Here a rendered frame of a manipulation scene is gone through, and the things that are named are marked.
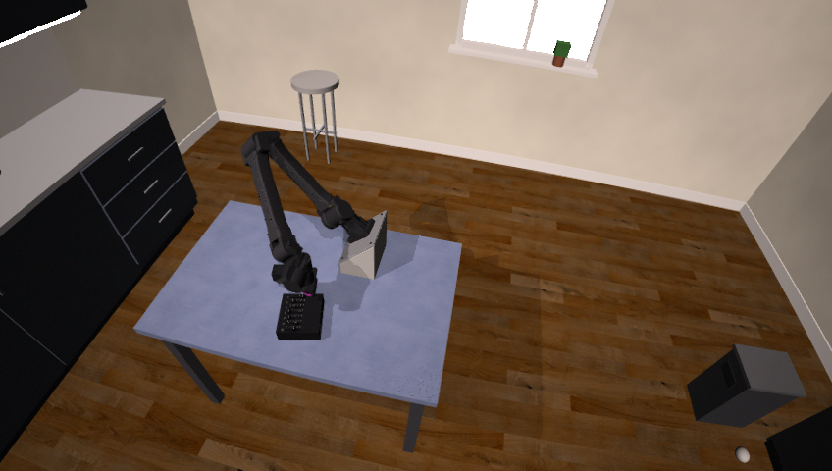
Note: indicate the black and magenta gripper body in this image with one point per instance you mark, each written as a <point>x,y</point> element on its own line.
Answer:
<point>310,282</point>

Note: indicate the black lighting desk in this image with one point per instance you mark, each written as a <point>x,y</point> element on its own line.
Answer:
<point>306,314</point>

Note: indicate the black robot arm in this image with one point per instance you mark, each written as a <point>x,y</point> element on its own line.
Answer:
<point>255,152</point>

